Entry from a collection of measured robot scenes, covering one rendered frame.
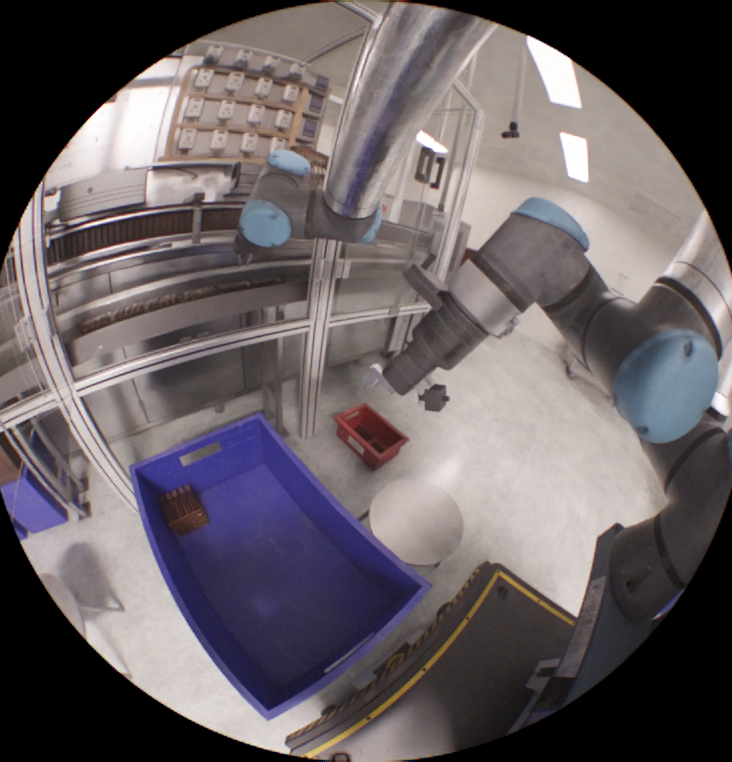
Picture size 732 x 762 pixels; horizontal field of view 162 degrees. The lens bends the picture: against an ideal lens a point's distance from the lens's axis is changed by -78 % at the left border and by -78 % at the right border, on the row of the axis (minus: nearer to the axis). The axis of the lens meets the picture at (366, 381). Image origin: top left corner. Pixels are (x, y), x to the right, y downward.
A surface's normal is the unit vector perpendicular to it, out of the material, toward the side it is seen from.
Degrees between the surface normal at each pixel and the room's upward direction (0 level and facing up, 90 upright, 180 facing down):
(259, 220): 133
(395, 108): 143
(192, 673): 0
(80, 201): 90
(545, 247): 91
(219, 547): 0
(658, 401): 95
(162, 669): 0
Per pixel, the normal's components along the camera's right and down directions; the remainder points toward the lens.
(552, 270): -0.51, 0.60
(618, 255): -0.71, 0.28
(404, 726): 0.19, -0.81
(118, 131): 0.68, 0.51
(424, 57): -0.10, 0.99
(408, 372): -0.34, 0.04
